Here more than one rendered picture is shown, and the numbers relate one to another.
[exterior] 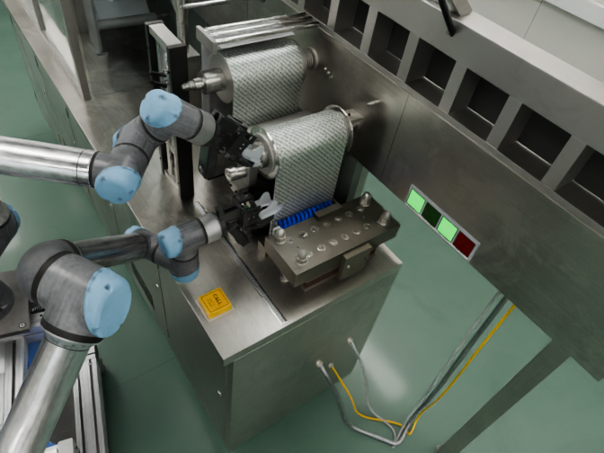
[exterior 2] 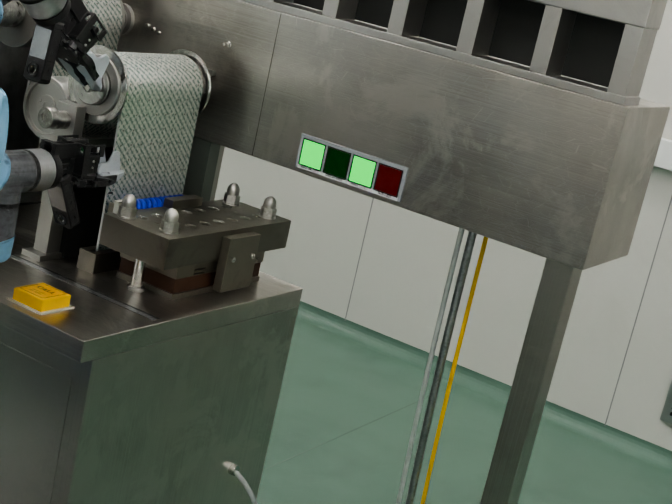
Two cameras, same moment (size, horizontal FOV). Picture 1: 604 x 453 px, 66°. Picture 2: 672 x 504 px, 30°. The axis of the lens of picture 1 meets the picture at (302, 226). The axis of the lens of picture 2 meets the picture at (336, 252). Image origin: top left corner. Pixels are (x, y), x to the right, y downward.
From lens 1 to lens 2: 150 cm
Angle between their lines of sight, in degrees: 35
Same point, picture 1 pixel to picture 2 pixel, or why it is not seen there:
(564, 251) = (500, 119)
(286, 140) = (131, 62)
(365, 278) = (255, 295)
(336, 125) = (188, 65)
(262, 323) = (124, 319)
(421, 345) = not seen: outside the picture
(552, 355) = (537, 341)
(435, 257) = (325, 491)
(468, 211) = (385, 131)
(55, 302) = not seen: outside the picture
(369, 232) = (251, 221)
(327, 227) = (189, 214)
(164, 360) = not seen: outside the picture
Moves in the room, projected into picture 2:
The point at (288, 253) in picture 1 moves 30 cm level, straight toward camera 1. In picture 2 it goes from (146, 226) to (171, 278)
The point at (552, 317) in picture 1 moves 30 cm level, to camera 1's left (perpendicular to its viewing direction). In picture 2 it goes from (513, 216) to (359, 192)
